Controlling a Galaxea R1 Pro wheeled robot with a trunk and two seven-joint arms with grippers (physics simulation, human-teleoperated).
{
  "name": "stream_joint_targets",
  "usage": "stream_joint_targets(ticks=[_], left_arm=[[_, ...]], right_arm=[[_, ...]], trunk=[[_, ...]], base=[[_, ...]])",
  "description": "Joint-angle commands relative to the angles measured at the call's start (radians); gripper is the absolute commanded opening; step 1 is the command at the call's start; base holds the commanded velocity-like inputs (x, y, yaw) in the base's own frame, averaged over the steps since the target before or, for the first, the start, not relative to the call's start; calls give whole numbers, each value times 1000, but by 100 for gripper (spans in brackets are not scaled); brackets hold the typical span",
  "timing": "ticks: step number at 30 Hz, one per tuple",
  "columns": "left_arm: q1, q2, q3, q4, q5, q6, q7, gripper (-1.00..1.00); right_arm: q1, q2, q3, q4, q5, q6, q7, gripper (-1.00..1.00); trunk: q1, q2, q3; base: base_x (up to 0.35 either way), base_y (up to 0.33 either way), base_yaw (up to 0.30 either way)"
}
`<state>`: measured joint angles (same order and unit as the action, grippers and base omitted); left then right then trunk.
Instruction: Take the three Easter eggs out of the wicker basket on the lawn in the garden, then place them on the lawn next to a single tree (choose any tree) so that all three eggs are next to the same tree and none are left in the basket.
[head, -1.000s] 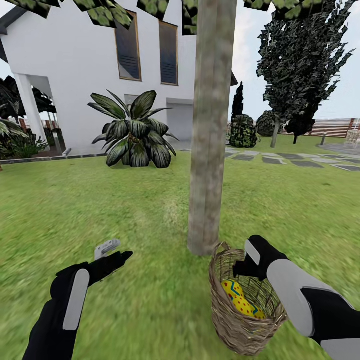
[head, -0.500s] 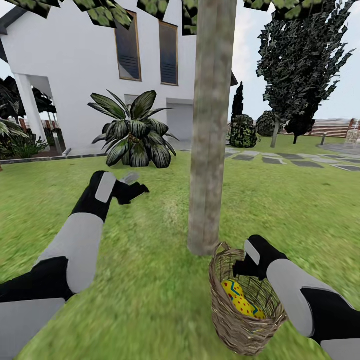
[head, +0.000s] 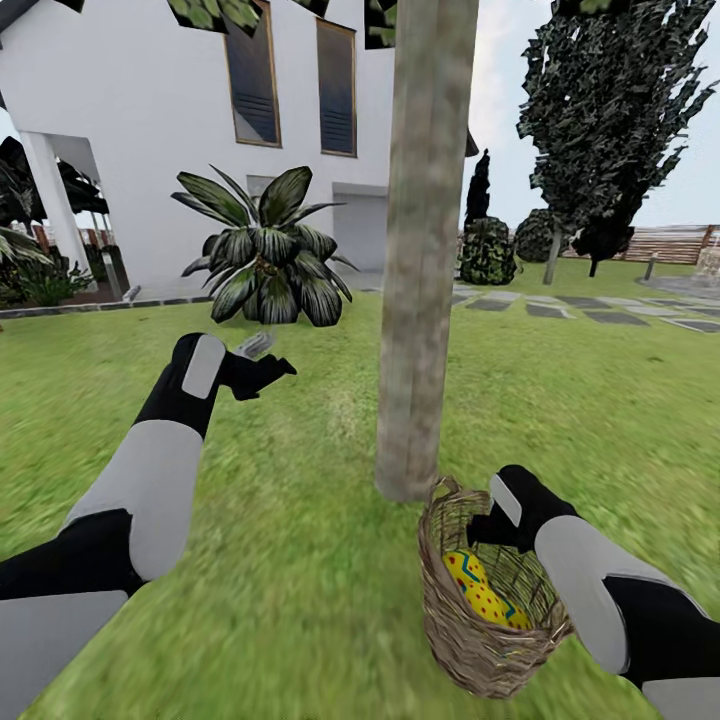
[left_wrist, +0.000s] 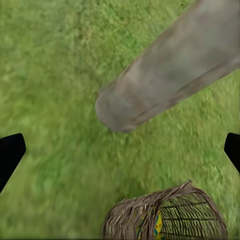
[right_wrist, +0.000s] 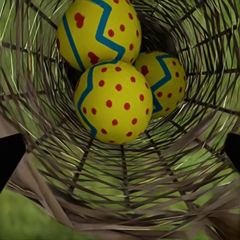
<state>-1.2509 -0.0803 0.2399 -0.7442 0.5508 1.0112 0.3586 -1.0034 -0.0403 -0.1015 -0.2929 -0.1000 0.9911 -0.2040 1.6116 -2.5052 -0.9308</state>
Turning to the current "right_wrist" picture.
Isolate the easter egg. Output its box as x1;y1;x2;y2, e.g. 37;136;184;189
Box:
132;50;187;120
56;0;142;73
74;60;153;145

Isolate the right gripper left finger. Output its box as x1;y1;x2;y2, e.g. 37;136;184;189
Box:
0;133;26;193

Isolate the wicker basket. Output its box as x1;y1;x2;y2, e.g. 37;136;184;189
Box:
0;0;240;240

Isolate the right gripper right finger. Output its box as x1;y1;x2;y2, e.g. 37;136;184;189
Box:
224;133;240;173

